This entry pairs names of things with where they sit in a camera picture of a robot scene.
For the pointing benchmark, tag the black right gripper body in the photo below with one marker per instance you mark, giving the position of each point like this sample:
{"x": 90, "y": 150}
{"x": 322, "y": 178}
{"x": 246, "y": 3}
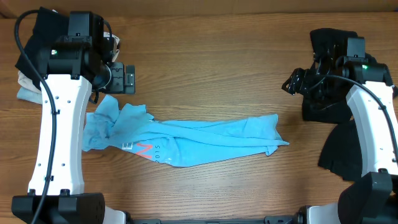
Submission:
{"x": 322, "y": 89}

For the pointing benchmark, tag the black folded garment on stack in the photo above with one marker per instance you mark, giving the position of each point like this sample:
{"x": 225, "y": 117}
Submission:
{"x": 49, "y": 26}

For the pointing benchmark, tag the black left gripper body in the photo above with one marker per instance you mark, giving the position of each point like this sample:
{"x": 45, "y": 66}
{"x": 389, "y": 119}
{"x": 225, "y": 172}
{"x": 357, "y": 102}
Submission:
{"x": 129, "y": 79}

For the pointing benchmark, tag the light blue printed t-shirt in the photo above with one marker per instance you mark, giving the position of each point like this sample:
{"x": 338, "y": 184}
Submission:
{"x": 178, "y": 143}

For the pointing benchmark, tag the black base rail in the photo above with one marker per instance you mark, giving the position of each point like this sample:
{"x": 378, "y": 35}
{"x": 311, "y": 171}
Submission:
{"x": 214, "y": 221}

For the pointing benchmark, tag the beige folded garment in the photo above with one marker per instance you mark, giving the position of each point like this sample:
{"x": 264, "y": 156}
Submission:
{"x": 27, "y": 83}

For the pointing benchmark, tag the pale blue folded garment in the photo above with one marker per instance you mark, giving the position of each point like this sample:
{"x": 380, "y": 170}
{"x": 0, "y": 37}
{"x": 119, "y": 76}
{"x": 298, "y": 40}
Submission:
{"x": 29, "y": 95}

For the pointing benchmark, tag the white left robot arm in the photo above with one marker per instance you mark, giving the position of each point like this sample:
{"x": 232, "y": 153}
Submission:
{"x": 56, "y": 191}

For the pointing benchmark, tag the black garment on right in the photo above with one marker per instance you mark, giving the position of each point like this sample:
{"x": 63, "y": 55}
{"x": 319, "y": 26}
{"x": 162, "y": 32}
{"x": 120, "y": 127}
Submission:
{"x": 365, "y": 135}

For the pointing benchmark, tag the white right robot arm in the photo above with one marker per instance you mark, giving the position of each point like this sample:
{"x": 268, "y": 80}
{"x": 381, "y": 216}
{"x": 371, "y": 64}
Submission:
{"x": 370, "y": 199}

